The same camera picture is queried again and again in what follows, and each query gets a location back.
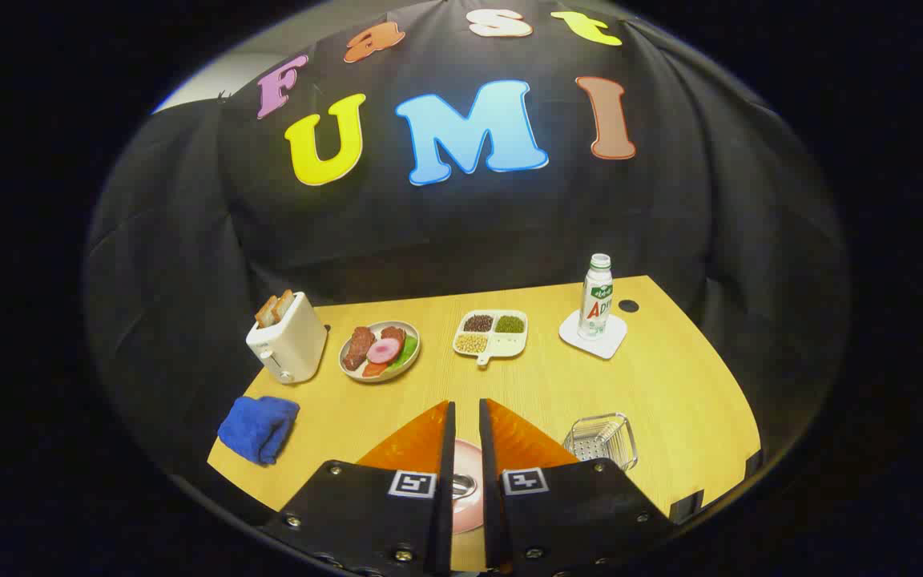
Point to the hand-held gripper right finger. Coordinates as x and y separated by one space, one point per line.
489 481

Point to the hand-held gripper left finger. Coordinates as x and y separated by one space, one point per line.
444 481

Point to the metal spoon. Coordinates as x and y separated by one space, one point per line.
463 485

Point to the pink plate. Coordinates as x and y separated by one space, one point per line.
468 517

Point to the orange carrot slice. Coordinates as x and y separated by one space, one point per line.
373 369

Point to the green lettuce leaf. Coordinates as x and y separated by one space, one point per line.
407 351

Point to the white divided dish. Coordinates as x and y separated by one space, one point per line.
508 343

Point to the pile of yellow soybeans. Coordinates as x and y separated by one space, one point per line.
471 343

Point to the pink ham slice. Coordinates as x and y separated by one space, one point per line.
384 351

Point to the white round food plate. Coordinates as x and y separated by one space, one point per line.
349 370

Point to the small brown steak piece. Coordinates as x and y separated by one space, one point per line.
393 332

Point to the large brown steak piece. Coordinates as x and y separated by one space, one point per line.
358 348

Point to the pile of dark red beans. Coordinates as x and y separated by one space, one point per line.
477 323

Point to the pile of green beans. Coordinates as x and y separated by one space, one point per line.
509 324

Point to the white square coaster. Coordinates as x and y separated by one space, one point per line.
610 343

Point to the blue folded cloth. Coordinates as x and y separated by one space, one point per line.
257 429

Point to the black table clamp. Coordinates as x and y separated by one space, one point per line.
686 506
754 465

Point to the white toaster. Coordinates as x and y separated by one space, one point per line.
292 346

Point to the white plastic drink bottle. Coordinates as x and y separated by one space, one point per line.
594 304

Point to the toasted bread slice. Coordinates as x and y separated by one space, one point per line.
265 312
284 304

